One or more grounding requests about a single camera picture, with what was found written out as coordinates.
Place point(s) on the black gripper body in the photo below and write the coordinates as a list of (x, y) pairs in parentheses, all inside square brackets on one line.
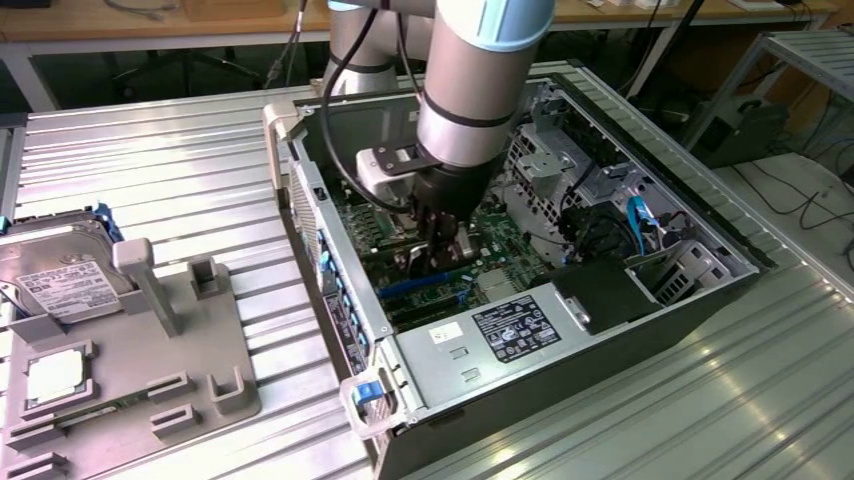
[(454, 190)]

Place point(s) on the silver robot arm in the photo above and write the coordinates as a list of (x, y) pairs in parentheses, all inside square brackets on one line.
[(480, 75)]

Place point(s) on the CPU socket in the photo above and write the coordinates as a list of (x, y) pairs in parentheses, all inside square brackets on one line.
[(395, 222)]

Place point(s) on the green motherboard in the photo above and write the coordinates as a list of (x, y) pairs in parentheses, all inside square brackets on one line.
[(507, 235)]

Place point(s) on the blue expansion slot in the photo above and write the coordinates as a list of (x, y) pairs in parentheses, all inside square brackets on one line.
[(407, 289)]

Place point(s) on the silver chipset heat sink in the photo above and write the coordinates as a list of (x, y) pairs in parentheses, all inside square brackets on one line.
[(500, 286)]

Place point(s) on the silver metal drive cage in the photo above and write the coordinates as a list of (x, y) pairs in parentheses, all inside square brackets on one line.
[(540, 200)]

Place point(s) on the silver power supply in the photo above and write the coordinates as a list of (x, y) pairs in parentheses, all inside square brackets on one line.
[(440, 360)]

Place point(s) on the black plastic shroud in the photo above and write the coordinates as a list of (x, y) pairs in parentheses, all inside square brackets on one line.
[(600, 295)]

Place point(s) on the open PC case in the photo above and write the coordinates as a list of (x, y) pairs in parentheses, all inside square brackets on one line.
[(600, 360)]

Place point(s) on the grey parts rack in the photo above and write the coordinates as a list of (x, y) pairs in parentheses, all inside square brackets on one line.
[(187, 350)]

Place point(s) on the black floor unit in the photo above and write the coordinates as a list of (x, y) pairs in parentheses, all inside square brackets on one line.
[(747, 135)]

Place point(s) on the black office chair base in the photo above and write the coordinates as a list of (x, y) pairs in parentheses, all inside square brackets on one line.
[(193, 62)]

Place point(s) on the hard disk with blue carrier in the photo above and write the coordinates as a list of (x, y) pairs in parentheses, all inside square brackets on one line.
[(60, 280)]

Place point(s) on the metal slat side table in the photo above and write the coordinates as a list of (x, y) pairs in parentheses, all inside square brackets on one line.
[(814, 55)]

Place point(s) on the green RAM stick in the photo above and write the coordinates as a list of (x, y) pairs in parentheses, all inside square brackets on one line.
[(100, 410)]

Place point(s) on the silver CPU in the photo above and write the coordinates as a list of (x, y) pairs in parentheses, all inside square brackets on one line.
[(59, 375)]

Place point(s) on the wooden desk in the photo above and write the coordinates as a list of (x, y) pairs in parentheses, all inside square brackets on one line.
[(67, 25)]

